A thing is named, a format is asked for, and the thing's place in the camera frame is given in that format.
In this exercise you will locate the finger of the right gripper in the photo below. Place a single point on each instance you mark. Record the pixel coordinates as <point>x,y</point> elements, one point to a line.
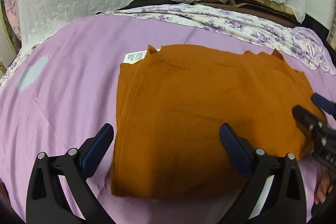
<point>309,121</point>
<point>324,104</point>

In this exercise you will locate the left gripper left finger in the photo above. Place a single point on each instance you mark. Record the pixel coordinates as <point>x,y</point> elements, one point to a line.
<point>46,201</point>

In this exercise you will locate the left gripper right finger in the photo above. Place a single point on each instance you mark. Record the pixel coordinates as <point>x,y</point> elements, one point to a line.
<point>286,201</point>

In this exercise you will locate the orange knit cardigan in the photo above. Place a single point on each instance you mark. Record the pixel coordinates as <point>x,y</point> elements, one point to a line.
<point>170,107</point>

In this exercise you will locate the white paper clothing tag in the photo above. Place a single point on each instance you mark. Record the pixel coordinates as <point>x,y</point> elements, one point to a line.
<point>131,58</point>

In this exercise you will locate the person's right hand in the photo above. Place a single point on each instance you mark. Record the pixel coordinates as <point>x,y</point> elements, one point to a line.
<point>323,188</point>

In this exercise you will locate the purple floral white quilt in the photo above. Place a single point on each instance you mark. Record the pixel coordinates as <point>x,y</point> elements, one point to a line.
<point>236,24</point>

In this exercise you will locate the brown striped folded blanket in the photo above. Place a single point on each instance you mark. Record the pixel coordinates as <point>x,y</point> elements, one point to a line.
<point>265,9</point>

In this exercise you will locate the pink floral hanging cloth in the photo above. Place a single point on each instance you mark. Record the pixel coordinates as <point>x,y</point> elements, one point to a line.
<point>12,12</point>

